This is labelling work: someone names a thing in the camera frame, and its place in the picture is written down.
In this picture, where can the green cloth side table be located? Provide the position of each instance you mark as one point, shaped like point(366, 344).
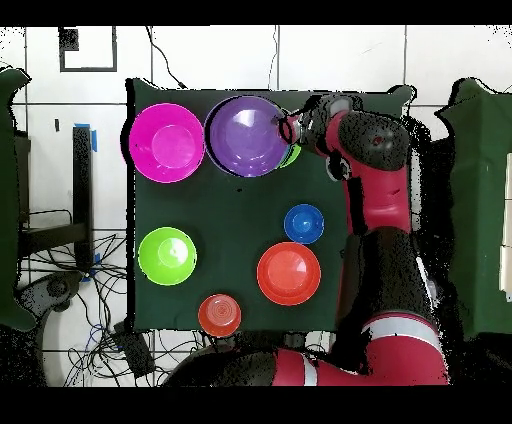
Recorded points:
point(8, 200)
point(480, 200)

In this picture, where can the dark green table cloth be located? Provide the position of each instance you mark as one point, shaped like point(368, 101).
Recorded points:
point(224, 216)

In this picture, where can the black floor box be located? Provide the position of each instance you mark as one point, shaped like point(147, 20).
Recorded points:
point(134, 348)

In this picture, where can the blue tape strip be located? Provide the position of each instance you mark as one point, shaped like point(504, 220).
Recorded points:
point(94, 140)

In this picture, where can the black metal stand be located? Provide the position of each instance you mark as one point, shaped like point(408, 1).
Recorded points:
point(82, 180)

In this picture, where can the small translucent orange bowl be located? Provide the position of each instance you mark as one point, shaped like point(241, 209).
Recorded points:
point(219, 316)

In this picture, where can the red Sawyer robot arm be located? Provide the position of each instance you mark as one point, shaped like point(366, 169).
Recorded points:
point(380, 192)

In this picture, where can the purple bowl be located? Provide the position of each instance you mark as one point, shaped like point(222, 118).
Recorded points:
point(248, 138)

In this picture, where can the large green bowl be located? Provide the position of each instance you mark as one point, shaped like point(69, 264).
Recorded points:
point(167, 256)
point(294, 156)

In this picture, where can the black office chair base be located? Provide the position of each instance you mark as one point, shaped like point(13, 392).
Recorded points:
point(56, 288)

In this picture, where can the black floor frame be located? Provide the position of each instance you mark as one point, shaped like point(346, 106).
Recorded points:
point(68, 40)

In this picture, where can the large orange bowl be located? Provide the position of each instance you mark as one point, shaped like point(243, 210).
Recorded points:
point(288, 274)

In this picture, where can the large pink bowl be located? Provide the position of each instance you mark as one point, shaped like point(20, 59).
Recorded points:
point(168, 144)

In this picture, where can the small dark blue bowl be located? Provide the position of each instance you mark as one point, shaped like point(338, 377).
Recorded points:
point(304, 224)

